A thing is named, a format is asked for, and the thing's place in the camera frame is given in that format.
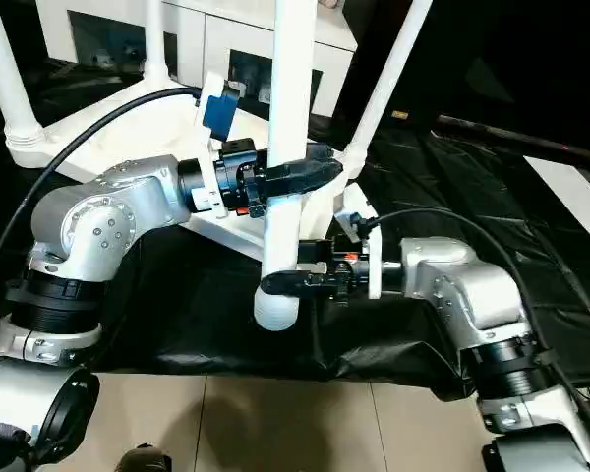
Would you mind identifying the white plastic table leg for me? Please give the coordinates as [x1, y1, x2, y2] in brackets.
[142, 0, 171, 83]
[253, 0, 321, 333]
[343, 0, 434, 172]
[0, 0, 45, 148]

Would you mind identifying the white plastic table top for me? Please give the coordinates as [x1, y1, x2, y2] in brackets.
[4, 83, 370, 263]

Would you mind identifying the black shiny mat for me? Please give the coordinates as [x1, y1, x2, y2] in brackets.
[0, 56, 590, 400]

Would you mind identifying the white sideboard cabinet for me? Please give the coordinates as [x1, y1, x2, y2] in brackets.
[33, 0, 359, 119]

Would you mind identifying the long black bar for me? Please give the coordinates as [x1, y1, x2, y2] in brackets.
[437, 115, 590, 166]

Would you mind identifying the brown rounded object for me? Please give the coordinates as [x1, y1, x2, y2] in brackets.
[120, 442, 173, 472]

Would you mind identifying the white flat board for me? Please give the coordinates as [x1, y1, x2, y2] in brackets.
[523, 155, 590, 247]

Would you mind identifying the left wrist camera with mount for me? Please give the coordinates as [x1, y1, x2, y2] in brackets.
[194, 72, 247, 220]

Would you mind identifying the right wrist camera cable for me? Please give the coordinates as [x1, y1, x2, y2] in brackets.
[351, 206, 590, 434]

